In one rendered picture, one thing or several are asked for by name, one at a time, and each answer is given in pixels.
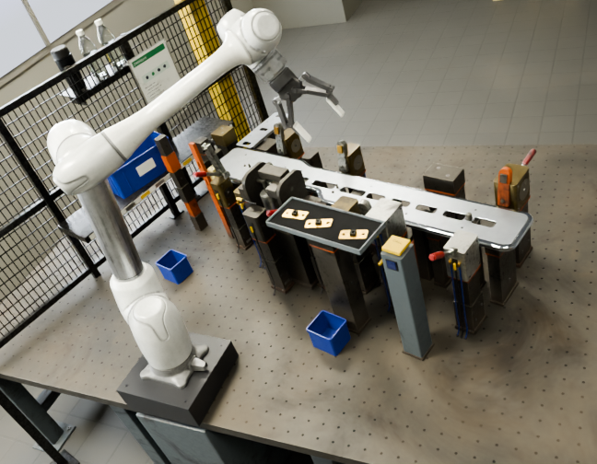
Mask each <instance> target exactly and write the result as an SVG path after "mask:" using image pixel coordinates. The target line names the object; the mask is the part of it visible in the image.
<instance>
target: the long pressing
mask: <svg viewBox="0 0 597 464"><path fill-rule="evenodd" d="M245 155H246V156H245ZM219 160H220V161H221V163H222V165H223V166H224V168H225V170H226V171H229V173H230V176H229V177H230V179H231V182H232V183H235V184H239V185H241V184H242V178H243V176H244V175H245V173H246V172H247V171H248V170H249V169H250V168H249V166H248V164H250V165H251V167H253V166H254V165H255V164H256V163H257V162H259V161H262V162H265V163H267V162H271V163H272V164H273V165H274V166H278V167H281V168H285V167H286V168H288V169H289V172H290V171H291V170H292V169H298V170H302V171H301V172H302V175H303V178H306V179H309V180H308V181H306V182H305V184H306V187H307V190H308V191H311V192H315V193H317V194H318V195H319V198H321V199H322V202H323V203H327V205H328V206H332V205H333V204H334V203H335V202H336V201H337V200H338V199H339V198H340V197H341V196H348V197H352V198H356V199H358V202H360V201H361V199H366V200H368V201H369V202H370V204H371V206H372V207H373V206H374V205H375V204H376V203H377V202H378V201H377V200H373V199H369V198H367V196H368V195H369V194H370V193H372V194H377V195H380V196H384V197H385V199H388V200H394V199H396V200H400V201H405V202H409V203H410V204H409V206H407V207H403V206H402V207H403V212H404V221H405V225H406V226H407V227H411V228H414V229H417V230H421V231H425V232H428V233H432V234H435V235H439V236H443V237H446V238H451V237H452V235H453V234H454V233H455V231H456V230H458V229H459V230H462V231H466V232H470V233H474V234H477V235H478V242H479V246H481V247H485V248H488V249H494V250H498V251H510V250H513V249H515V248H517V246H518V245H519V243H520V242H521V240H522V239H523V237H524V236H525V234H526V233H527V231H528V230H529V228H530V227H531V225H532V224H533V217H532V216H531V215H530V214H528V213H525V212H522V211H517V210H512V209H509V208H504V207H499V206H495V205H491V204H486V203H479V202H475V201H470V200H465V199H462V198H457V197H452V196H449V195H444V194H439V193H435V192H431V191H423V190H419V189H415V188H410V187H405V186H402V185H397V184H392V183H389V182H384V181H379V180H372V179H367V178H363V177H359V176H355V175H350V174H345V173H342V172H337V171H332V170H329V169H324V168H316V167H313V166H311V165H310V164H309V163H307V162H306V161H304V160H301V159H297V158H293V157H284V156H280V155H276V154H271V153H266V152H262V151H258V150H253V149H249V148H244V147H235V148H233V149H231V150H230V151H229V152H227V153H226V154H225V155H224V156H223V157H221V158H220V159H219ZM244 165H246V167H244ZM316 180H317V181H321V182H325V183H329V184H333V185H336V184H338V187H339V188H338V189H336V186H335V187H334V188H333V189H327V188H323V187H319V186H315V185H312V183H313V182H314V181H316ZM370 186H372V187H370ZM343 188H349V189H353V190H357V191H364V192H365V194H364V195H363V196H357V195H354V194H350V193H346V192H341V190H342V189H343ZM332 191H334V193H332ZM418 205H424V206H427V207H432V208H436V209H437V211H436V212H435V213H434V214H431V213H427V212H423V211H419V210H416V208H417V206H418ZM475 210H476V211H475ZM446 212H452V213H455V214H460V215H466V213H468V212H470V213H472V216H473V219H472V221H467V220H465V219H463V220H457V219H453V218H449V217H446V216H443V215H444V214H445V213H446ZM406 214H407V215H406ZM476 218H479V219H483V220H487V221H491V222H495V223H496V224H495V225H494V226H493V227H488V226H480V225H477V224H473V223H472V222H473V221H474V220H475V219H476ZM461 227H463V228H461Z"/></svg>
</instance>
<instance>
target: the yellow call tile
mask: <svg viewBox="0 0 597 464"><path fill-rule="evenodd" d="M410 243H411V240H410V239H406V238H400V237H396V236H394V235H392V236H391V237H390V238H389V240H388V241H387V242H386V243H385V244H384V245H383V247H382V248H381V249H382V251H386V252H389V253H391V254H395V255H398V256H401V255H402V253H403V252H404V251H405V249H406V248H407V247H408V246H409V245H410Z"/></svg>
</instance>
